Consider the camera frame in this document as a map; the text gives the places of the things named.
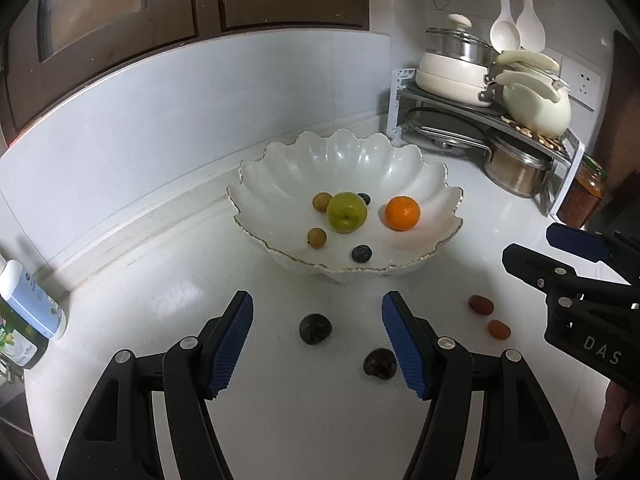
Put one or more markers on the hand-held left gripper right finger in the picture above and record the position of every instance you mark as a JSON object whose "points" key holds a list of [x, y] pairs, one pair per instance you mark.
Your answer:
{"points": [[405, 345]]}

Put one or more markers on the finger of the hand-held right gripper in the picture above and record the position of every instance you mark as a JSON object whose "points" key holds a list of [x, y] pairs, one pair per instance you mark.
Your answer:
{"points": [[575, 242], [540, 270]]}

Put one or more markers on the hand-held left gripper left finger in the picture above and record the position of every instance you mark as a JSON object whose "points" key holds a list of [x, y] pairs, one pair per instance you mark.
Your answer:
{"points": [[227, 345]]}

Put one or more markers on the dark purple plum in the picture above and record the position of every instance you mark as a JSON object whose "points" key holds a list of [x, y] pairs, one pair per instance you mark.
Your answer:
{"points": [[379, 364], [314, 328]]}

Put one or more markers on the orange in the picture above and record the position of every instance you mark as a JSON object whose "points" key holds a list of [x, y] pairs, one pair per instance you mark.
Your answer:
{"points": [[402, 213]]}

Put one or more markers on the green apple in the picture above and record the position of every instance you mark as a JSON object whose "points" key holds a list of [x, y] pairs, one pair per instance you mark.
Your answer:
{"points": [[346, 212]]}

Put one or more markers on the white scalloped bowl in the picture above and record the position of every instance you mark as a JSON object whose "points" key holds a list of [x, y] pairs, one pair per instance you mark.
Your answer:
{"points": [[300, 170]]}

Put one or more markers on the person's right hand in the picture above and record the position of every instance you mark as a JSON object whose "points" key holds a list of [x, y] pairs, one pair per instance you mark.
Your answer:
{"points": [[615, 420]]}

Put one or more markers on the glass jar of red sauce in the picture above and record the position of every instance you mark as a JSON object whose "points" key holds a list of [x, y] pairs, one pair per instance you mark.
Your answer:
{"points": [[582, 197]]}

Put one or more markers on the dark red jujube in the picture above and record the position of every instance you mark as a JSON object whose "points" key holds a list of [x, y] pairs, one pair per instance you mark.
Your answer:
{"points": [[481, 305]]}

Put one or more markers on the orange brown jujube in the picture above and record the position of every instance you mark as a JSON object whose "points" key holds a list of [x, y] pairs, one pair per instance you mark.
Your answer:
{"points": [[499, 329]]}

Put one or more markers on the stainless steel pot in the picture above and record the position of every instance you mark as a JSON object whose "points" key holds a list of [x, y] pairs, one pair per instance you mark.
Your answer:
{"points": [[517, 170]]}

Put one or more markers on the small dark blue fruit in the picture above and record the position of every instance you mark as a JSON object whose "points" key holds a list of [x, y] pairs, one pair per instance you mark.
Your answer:
{"points": [[361, 253], [364, 198]]}

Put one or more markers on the wooden bead trivet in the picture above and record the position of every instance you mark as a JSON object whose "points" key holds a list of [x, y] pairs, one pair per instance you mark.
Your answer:
{"points": [[542, 139]]}

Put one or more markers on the brown longan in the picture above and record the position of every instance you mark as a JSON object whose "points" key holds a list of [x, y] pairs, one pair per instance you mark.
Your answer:
{"points": [[317, 237], [322, 202]]}

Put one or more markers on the white ceramic kettle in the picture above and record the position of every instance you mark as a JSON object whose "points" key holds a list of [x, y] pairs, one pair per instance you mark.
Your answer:
{"points": [[537, 107]]}

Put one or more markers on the dark brown wooden panel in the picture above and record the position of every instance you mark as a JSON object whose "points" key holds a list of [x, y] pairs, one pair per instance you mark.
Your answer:
{"points": [[622, 110]]}

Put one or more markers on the white bottle with blue label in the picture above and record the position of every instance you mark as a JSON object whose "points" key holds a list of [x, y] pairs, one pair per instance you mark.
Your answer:
{"points": [[35, 300]]}

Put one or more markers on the bottle with green label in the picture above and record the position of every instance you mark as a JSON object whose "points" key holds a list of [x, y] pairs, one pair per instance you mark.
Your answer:
{"points": [[22, 347]]}

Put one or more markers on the white cooking pot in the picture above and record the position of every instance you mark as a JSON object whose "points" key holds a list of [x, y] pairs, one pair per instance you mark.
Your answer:
{"points": [[445, 82]]}

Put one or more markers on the white plastic spoon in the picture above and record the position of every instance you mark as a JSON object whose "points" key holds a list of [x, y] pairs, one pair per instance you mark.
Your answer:
{"points": [[531, 27], [504, 32]]}

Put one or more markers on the white and grey kitchen rack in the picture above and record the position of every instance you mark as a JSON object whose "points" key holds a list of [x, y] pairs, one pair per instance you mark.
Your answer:
{"points": [[395, 105]]}

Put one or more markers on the steel steamer insert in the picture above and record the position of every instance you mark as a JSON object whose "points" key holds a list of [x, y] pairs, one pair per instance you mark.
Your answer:
{"points": [[460, 52]]}

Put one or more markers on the glass lid with white knob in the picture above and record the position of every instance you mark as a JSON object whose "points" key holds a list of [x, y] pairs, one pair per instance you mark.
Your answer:
{"points": [[459, 22]]}

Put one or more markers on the white wall outlet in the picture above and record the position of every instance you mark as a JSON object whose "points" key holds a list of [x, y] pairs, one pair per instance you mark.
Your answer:
{"points": [[582, 82]]}

